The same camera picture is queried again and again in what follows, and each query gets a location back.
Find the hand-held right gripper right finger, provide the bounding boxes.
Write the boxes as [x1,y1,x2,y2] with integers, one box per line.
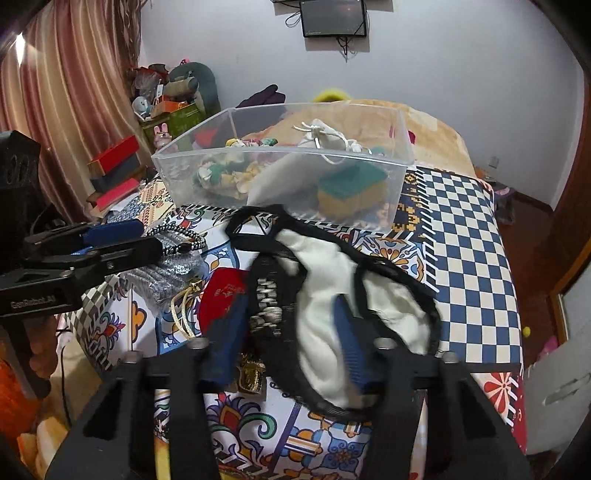
[330,295,532,480]

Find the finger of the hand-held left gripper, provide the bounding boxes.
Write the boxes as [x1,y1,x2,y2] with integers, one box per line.
[25,219,144,254]
[0,237,163,289]

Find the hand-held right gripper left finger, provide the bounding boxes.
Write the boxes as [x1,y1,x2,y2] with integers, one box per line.
[44,277,252,480]

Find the green cardboard box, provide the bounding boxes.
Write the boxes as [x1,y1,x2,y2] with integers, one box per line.
[167,102,207,138]

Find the white folded cloth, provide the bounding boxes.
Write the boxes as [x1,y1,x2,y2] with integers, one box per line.
[247,151,326,207]

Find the clear plastic storage box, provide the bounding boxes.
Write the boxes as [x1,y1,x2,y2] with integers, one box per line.
[151,99,415,234]

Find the striped pink curtain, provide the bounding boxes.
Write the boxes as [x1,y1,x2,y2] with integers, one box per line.
[0,0,145,224]

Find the yellow round object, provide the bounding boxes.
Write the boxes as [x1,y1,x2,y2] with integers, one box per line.
[312,88,350,103]

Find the gold brocade pouch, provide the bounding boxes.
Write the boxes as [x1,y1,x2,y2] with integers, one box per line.
[237,353,267,396]

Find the red gift box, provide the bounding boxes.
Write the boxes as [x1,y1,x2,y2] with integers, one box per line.
[87,178,140,217]
[87,135,142,177]

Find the colourful small toys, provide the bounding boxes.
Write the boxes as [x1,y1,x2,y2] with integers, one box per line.
[194,137,280,200]

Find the white cloth bag black trim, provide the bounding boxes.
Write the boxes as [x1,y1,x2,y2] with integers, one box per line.
[225,204,443,423]

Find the wall-mounted black monitor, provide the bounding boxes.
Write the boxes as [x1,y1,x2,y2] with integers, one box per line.
[299,0,369,38]

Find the black and white braided cord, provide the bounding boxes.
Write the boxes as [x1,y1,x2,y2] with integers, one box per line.
[148,224,208,257]

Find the red velvet pouch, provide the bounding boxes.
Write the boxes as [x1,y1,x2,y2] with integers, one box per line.
[196,268,254,334]

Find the silver knit pouch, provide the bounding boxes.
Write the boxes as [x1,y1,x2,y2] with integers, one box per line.
[119,231,207,315]

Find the dark purple cloth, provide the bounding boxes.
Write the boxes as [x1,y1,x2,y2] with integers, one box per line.
[241,84,288,109]

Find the green and yellow sponge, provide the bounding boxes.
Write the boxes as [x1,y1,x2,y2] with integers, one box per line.
[318,167,389,221]

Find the person's left hand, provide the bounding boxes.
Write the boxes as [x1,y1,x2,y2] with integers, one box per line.
[27,318,60,380]

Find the pink rabbit figure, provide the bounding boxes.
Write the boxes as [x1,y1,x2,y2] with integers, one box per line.
[152,122,174,149]

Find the white drawstring pouch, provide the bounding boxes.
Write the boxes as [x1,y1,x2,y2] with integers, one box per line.
[293,119,362,154]

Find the gold cord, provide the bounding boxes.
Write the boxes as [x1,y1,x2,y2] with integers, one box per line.
[170,281,205,341]

